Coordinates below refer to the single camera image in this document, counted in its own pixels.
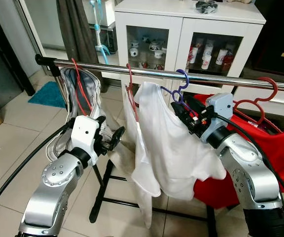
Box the purple hanger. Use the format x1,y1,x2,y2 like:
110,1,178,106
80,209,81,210
160,68,192,112

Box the white T-shirt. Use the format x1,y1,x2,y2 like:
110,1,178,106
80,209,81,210
132,81,227,200

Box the pink red hanger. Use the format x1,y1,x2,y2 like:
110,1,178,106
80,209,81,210
125,63,140,121

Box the thick red hanger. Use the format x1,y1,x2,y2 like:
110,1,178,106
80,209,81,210
233,77,281,134

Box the beige garment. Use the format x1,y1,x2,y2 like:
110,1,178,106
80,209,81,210
105,84,155,230

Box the silver grey jacket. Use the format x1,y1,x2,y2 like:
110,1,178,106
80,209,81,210
51,67,108,161

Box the red white cup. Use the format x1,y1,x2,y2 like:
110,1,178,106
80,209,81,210
202,53,212,70
216,48,228,65
188,47,198,64

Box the teal floor mat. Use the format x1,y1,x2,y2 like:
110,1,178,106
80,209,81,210
28,81,66,108

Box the white glass door cabinet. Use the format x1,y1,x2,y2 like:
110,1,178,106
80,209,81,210
113,0,267,99

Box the red shirt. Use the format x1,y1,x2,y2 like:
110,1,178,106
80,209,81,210
189,94,284,208

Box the white low drawer unit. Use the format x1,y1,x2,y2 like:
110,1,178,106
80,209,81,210
231,86,284,119

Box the dark grey curtain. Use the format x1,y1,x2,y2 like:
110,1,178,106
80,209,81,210
57,0,103,75

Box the grey tangled object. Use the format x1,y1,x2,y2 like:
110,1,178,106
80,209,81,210
196,0,219,14

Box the light blue mop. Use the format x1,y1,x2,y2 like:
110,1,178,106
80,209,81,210
89,0,110,65

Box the black speaker gold badge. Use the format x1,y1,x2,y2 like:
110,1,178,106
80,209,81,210
253,0,284,79

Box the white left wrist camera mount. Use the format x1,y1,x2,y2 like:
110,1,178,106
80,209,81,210
71,115,102,166

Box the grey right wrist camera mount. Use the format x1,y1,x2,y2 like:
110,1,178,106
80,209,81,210
200,93,234,144

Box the thin red wire hanger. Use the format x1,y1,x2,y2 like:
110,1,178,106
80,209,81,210
71,58,93,117

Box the steel rail clothes rack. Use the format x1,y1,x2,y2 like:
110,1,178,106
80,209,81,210
35,54,284,237

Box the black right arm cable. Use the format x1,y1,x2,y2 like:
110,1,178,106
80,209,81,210
211,113,284,218

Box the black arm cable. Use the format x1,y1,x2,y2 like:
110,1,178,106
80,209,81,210
0,118,78,223
211,113,284,218

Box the black frame side table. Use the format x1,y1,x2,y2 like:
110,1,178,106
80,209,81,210
0,5,36,97

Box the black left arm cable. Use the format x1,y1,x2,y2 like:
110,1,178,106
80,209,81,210
0,118,78,223

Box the white sliding door frame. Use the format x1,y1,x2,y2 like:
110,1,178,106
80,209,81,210
14,0,118,62

